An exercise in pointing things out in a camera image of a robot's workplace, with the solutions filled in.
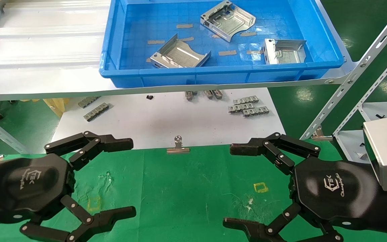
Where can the green table cloth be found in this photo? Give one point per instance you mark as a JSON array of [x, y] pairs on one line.
[[186, 195]]

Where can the white rack shelf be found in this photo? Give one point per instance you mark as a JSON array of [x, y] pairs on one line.
[[351, 144]]

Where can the silver binder clip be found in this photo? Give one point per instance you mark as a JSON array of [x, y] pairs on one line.
[[321, 136], [178, 149]]

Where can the grey slotted rack bar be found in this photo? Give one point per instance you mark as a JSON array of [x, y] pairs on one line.
[[10, 138]]

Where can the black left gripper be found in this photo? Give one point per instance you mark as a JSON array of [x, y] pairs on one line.
[[29, 178]]

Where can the small grey metal connector strip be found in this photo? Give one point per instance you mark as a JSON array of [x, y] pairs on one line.
[[240, 107], [246, 100], [190, 94], [96, 112], [217, 93], [88, 101], [255, 111], [208, 94]]

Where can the white slotted angle post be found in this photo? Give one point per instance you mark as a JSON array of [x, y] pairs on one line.
[[368, 97], [358, 67]]

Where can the stamped sheet metal bracket part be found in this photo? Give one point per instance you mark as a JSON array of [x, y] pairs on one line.
[[230, 25], [286, 53], [180, 55]]

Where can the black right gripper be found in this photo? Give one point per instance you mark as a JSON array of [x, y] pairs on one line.
[[334, 188]]

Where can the yellowish cardboard piece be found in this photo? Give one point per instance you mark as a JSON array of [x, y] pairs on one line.
[[57, 105]]

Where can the large blue plastic bin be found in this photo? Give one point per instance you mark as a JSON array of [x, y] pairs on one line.
[[213, 75]]

